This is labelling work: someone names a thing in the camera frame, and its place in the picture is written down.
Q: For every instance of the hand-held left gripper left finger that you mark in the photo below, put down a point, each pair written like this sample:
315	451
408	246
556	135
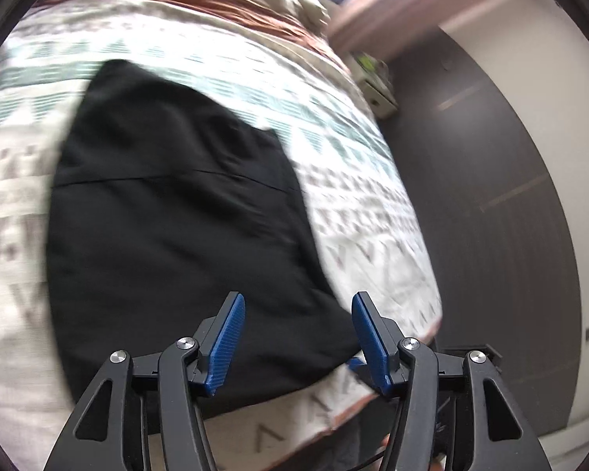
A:
226	338

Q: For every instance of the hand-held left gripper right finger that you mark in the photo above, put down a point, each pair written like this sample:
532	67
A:
370	343

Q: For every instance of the black coat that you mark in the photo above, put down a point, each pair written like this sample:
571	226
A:
176	216

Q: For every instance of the patterned white green blanket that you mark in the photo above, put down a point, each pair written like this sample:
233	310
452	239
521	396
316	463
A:
348	181

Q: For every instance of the dark wooden wardrobe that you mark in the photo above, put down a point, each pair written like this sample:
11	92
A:
495	206

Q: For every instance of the small green item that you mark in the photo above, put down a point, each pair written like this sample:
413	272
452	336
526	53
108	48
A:
364	63

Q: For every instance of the brown beige duvet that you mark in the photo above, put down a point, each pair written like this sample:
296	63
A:
255	0

